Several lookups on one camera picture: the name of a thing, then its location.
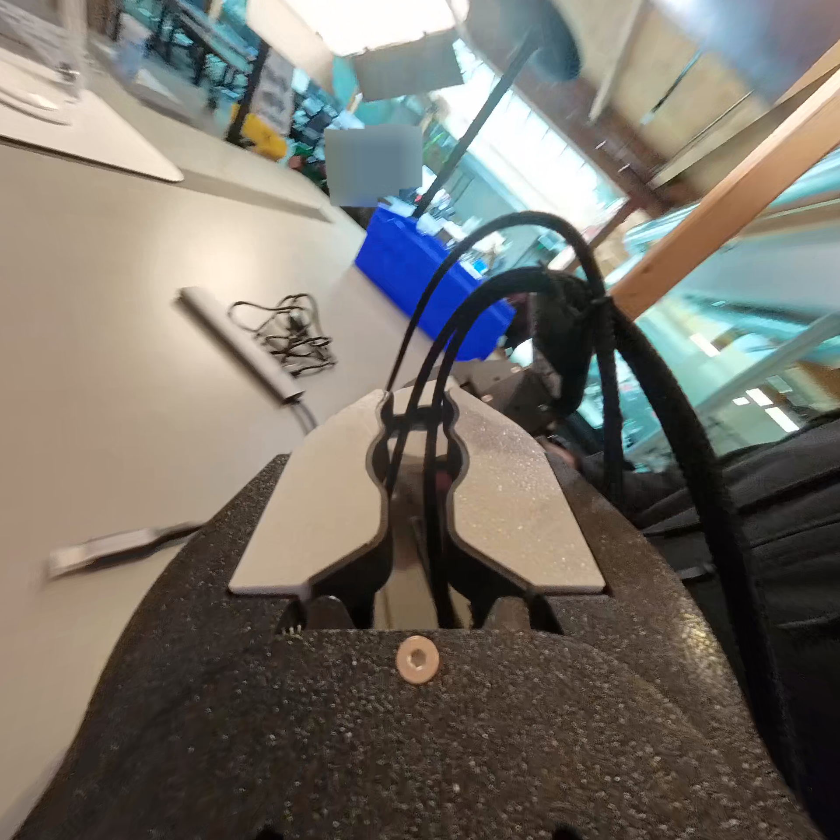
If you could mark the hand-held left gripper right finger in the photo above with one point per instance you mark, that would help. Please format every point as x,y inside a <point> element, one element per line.
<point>518,518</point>

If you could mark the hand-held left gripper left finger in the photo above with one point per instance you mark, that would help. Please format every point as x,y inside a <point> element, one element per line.
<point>321,505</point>

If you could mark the grey power strip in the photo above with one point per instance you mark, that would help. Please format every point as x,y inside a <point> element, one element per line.
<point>236,341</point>

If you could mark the blue plastic bin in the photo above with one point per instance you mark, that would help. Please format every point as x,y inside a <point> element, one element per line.
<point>407,262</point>

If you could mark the black lamp stand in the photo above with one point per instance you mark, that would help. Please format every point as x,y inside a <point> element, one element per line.
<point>479,124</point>

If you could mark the wooden beam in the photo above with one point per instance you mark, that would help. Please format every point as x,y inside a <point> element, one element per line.
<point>722,197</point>

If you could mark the yellow sign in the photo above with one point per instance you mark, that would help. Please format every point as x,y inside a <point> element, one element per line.
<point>266,138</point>

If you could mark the white light panel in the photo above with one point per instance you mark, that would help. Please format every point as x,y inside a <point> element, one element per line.
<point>367,26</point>

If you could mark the white desk pad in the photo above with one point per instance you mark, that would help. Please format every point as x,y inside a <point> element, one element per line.
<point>98,144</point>

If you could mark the clear plastic container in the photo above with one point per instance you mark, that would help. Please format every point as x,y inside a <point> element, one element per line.
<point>46,39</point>

